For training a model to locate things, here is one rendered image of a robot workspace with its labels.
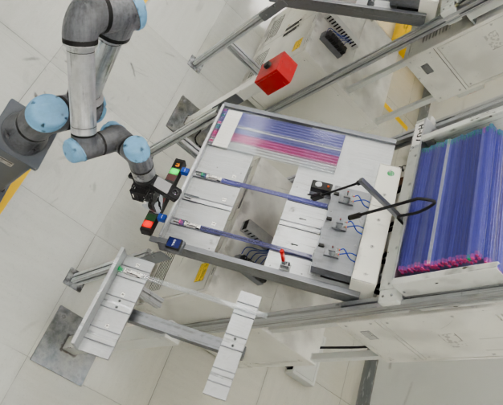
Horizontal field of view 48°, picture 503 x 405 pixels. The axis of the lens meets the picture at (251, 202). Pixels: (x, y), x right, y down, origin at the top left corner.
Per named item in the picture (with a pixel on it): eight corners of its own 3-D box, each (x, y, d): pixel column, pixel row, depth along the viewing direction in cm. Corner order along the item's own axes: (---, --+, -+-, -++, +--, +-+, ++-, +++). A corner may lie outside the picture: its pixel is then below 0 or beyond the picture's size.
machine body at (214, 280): (127, 307, 261) (206, 290, 216) (184, 190, 298) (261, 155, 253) (227, 369, 289) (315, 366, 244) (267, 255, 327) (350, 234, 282)
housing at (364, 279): (345, 297, 189) (350, 278, 177) (374, 186, 215) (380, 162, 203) (370, 304, 187) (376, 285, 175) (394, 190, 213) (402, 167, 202)
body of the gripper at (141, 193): (141, 184, 195) (135, 161, 185) (165, 190, 193) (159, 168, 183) (132, 201, 191) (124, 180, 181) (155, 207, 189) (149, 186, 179)
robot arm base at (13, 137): (-7, 139, 184) (2, 128, 176) (14, 104, 191) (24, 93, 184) (34, 163, 191) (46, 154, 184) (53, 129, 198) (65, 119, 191)
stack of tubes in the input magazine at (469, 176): (396, 272, 168) (480, 256, 149) (421, 147, 195) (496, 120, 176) (419, 292, 174) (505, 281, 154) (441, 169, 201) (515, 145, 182)
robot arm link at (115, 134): (90, 123, 173) (111, 142, 168) (120, 116, 181) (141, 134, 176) (87, 145, 178) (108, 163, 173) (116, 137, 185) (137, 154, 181)
